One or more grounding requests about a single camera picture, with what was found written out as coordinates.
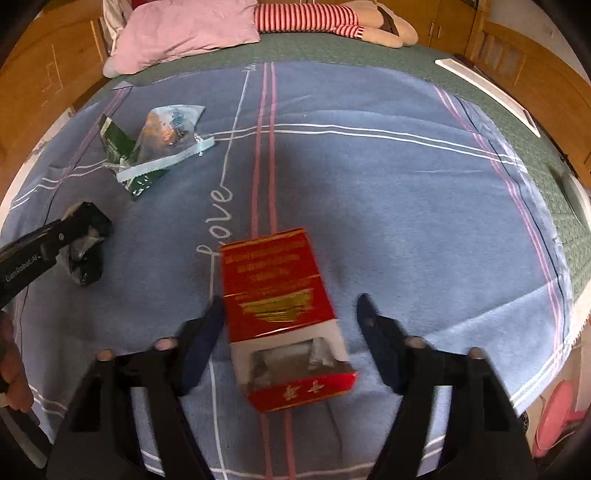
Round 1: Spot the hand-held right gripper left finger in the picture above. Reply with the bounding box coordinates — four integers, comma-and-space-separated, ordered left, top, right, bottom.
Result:
46, 295, 227, 480

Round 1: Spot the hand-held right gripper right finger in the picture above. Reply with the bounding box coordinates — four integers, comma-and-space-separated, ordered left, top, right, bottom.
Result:
356, 293, 539, 480

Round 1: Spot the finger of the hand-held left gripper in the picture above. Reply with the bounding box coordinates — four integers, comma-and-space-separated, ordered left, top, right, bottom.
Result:
58, 202, 113, 252

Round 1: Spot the dark foil wrapper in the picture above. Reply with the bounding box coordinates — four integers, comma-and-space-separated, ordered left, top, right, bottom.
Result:
65, 231, 105, 287

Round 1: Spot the red white cardboard box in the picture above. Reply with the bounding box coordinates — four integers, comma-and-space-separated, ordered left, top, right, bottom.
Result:
219, 227, 359, 413

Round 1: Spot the person's left hand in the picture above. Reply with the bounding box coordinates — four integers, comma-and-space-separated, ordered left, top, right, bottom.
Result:
0, 311, 34, 414

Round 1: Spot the green foil wrapper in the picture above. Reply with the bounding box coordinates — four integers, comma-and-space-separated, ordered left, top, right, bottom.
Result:
99, 113, 169, 200

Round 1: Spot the clear wrapper with blue edge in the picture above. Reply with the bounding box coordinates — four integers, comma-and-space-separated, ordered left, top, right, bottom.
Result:
115, 104, 215, 183

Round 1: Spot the blue striped blanket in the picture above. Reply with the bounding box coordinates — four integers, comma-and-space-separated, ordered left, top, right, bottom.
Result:
0, 62, 575, 480

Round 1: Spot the pink pillow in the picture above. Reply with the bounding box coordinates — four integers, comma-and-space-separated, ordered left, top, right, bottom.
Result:
102, 0, 262, 78

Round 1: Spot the white round device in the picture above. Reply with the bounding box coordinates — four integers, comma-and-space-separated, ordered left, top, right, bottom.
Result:
549, 166, 591, 222

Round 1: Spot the striped plush doll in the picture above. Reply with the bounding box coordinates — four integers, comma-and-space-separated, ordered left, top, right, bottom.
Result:
254, 0, 419, 49

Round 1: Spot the white flat frame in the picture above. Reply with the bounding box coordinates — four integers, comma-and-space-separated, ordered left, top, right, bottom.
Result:
435, 58, 541, 138

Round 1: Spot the wooden wall cabinet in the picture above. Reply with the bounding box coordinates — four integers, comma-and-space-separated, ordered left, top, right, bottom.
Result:
379, 0, 481, 47

